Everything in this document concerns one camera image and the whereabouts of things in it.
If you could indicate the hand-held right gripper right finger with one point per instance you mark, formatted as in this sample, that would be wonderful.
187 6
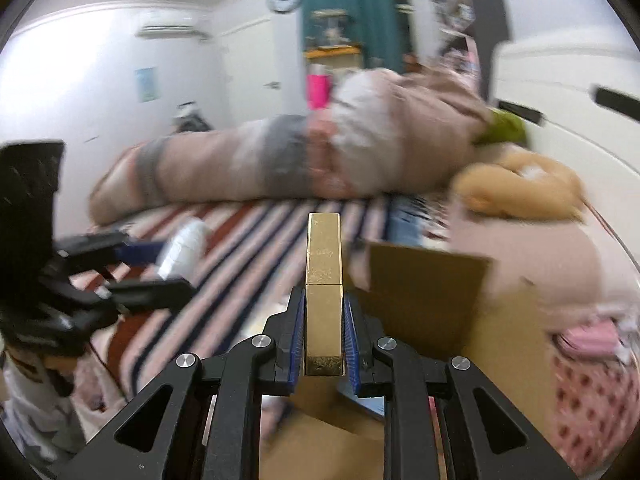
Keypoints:
351 332

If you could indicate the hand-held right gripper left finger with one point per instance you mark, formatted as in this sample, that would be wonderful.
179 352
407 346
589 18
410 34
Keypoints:
297 332

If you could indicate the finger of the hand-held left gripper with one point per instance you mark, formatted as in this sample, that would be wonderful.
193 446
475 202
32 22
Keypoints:
150 294
107 252

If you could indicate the white cylindrical bottle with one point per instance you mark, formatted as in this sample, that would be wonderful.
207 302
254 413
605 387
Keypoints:
181 251

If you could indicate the gold rectangular box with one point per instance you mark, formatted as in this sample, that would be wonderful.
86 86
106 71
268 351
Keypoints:
324 280

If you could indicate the brown cardboard box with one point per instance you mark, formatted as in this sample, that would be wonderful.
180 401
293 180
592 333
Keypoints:
430 305

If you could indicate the striped bed sheet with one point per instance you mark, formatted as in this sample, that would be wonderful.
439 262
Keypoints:
240 260

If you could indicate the pink and grey striped blanket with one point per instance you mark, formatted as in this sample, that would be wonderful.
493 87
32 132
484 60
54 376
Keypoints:
320 145

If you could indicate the pink pillow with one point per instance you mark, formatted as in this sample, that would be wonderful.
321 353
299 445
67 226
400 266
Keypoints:
535 255

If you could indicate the tan plush toy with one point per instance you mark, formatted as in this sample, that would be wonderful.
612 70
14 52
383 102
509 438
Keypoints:
520 185

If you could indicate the white air conditioner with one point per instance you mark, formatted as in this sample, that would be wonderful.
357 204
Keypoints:
171 30

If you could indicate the pink quilted pouch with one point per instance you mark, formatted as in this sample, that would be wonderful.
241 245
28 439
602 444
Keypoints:
592 340

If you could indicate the pink tumbler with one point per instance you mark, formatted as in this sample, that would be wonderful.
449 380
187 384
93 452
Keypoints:
318 89

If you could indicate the green cloth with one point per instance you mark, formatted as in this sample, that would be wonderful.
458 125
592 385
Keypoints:
505 127

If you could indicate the white wardrobe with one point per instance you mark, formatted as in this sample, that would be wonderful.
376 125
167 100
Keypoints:
565 105

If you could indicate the teal curtain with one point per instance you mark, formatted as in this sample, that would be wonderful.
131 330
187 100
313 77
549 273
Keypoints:
350 10

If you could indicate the blue wall poster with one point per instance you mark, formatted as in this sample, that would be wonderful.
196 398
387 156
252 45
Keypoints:
146 84

